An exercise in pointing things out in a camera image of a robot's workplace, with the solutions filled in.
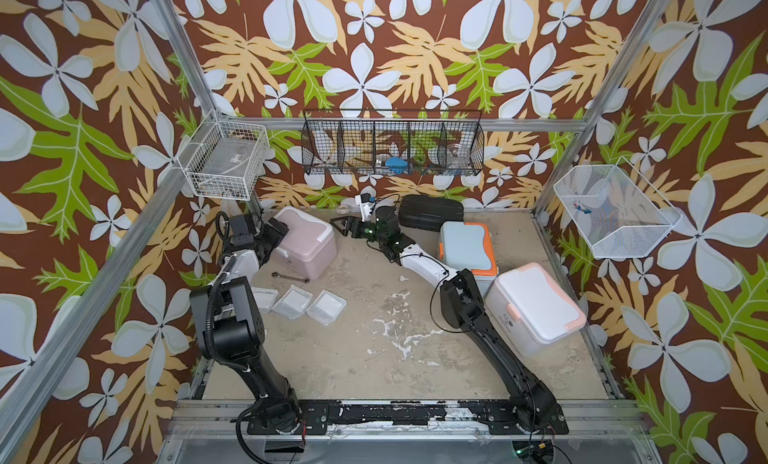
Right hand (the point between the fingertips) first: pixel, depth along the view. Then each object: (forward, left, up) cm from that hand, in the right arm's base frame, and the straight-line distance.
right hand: (334, 222), depth 96 cm
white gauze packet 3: (-23, +2, -16) cm, 28 cm away
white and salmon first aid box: (-30, -57, -4) cm, 64 cm away
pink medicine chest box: (-9, +7, -1) cm, 11 cm away
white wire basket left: (+8, +31, +19) cm, 38 cm away
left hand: (-2, +17, -1) cm, 18 cm away
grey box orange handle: (-9, -42, -1) cm, 43 cm away
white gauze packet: (-20, +23, -15) cm, 34 cm away
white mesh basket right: (-8, -82, +11) cm, 83 cm away
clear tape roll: (+22, +1, -16) cm, 27 cm away
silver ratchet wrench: (-10, +21, -15) cm, 28 cm away
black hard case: (+12, -32, -8) cm, 35 cm away
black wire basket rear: (+23, -19, +15) cm, 33 cm away
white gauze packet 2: (-21, +13, -15) cm, 29 cm away
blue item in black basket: (+12, -20, +14) cm, 27 cm away
